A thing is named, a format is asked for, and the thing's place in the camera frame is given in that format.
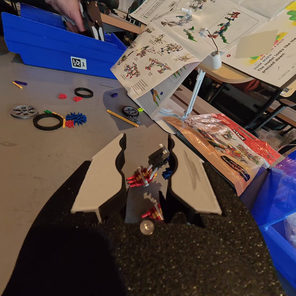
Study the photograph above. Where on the red toy connector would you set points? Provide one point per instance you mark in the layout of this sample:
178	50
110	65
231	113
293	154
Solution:
78	99
69	124
62	96

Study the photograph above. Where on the clear plastic bags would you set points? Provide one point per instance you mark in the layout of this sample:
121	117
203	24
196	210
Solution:
290	226

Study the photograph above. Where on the short yellow toy rod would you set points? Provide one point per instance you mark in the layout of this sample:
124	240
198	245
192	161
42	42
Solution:
17	85
64	123

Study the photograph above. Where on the brown wooden bench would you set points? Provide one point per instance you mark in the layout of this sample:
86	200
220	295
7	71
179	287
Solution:
205	108

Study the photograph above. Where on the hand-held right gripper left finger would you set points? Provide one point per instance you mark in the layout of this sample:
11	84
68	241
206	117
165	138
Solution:
99	182

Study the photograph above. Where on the orange red toy package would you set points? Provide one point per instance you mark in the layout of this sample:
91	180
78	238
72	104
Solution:
208	138

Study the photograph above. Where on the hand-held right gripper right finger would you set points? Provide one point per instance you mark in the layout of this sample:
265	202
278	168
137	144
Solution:
194	185

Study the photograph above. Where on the orange toy rod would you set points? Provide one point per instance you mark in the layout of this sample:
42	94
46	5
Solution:
57	114

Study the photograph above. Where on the long yellow toy rod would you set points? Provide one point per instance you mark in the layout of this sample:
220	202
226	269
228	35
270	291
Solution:
122	118

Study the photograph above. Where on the blue toy connector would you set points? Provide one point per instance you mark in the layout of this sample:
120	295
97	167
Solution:
81	120
71	116

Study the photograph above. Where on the purple toy rod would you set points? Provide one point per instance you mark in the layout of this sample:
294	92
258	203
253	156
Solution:
20	82

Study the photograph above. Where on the small wheel with grey hub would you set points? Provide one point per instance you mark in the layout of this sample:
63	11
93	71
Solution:
130	111

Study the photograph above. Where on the light wooden desk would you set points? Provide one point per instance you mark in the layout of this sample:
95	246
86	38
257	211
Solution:
122	23

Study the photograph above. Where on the white desk stand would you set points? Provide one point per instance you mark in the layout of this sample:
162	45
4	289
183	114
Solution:
214	61

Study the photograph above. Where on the large white instruction sheet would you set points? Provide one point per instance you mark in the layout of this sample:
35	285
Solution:
242	20

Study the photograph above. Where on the thin metal pin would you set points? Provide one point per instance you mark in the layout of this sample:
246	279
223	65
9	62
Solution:
107	85

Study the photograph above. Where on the grey toy connector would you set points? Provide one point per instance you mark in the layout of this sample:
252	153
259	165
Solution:
134	119

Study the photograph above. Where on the blue bin with square tag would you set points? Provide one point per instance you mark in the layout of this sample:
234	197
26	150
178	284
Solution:
46	50

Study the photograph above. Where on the blue storage bin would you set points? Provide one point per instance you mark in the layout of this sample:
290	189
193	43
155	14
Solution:
266	198
277	254

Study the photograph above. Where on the printed procedure sheet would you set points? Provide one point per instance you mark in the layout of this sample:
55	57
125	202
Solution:
277	67

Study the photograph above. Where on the grey wheel hub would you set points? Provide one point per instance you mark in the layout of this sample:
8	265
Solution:
24	111

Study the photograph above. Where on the wooden table with black legs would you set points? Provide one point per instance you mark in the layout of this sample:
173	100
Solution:
231	77

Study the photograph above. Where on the orange chair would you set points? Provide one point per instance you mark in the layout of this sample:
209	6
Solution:
247	85

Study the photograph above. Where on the long wooden board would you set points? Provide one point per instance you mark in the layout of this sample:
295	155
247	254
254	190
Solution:
284	116

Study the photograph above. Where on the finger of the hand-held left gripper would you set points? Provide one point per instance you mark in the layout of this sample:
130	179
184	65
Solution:
94	32
101	34

